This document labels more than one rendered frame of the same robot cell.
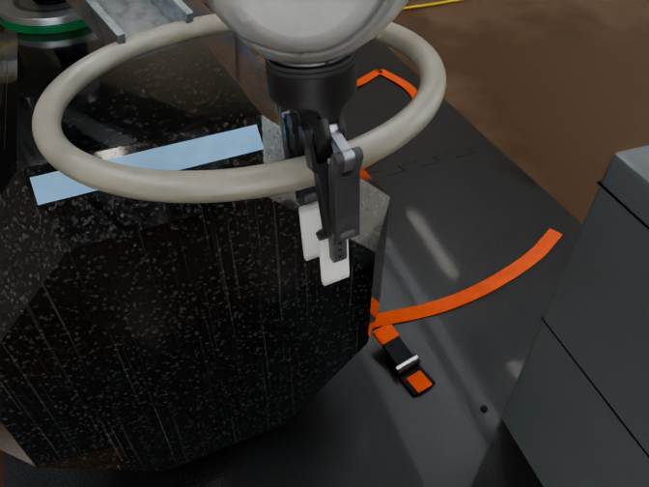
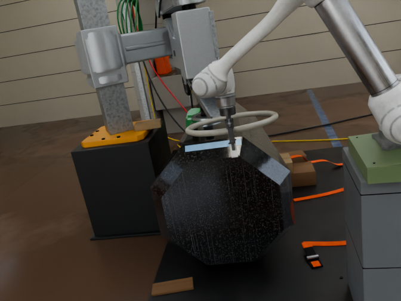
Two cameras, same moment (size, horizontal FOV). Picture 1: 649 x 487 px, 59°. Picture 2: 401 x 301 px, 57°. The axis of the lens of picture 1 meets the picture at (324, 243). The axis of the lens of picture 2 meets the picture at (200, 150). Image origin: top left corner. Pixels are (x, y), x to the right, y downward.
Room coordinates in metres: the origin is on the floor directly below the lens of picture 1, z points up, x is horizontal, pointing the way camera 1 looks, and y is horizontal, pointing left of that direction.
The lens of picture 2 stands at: (-1.06, -0.74, 1.46)
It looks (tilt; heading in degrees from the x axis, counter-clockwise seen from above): 18 degrees down; 32
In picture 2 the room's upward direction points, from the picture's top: 10 degrees counter-clockwise
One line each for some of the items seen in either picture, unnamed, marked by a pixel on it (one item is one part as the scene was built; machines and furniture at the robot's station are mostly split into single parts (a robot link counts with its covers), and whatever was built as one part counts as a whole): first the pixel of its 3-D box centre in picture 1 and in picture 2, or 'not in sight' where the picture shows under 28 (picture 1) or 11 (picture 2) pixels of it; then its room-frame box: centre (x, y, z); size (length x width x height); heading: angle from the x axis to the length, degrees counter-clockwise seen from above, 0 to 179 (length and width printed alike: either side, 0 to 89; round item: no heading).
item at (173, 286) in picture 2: not in sight; (172, 286); (0.37, 0.50, 0.02); 0.25 x 0.10 x 0.01; 122
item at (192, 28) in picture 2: not in sight; (193, 45); (1.19, 0.58, 1.34); 0.36 x 0.22 x 0.45; 41
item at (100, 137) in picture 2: not in sight; (120, 132); (1.08, 1.30, 0.76); 0.49 x 0.49 x 0.05; 23
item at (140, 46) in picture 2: not in sight; (126, 48); (1.25, 1.20, 1.38); 0.74 x 0.34 x 0.25; 148
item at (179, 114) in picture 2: not in sight; (185, 97); (3.92, 2.47, 0.43); 1.30 x 0.62 x 0.86; 19
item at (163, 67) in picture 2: not in sight; (164, 64); (3.74, 2.63, 1.00); 0.50 x 0.22 x 0.33; 19
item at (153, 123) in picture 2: not in sight; (148, 125); (1.13, 1.05, 0.81); 0.20 x 0.10 x 0.05; 121
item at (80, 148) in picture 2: not in sight; (130, 177); (1.08, 1.30, 0.37); 0.66 x 0.66 x 0.74; 23
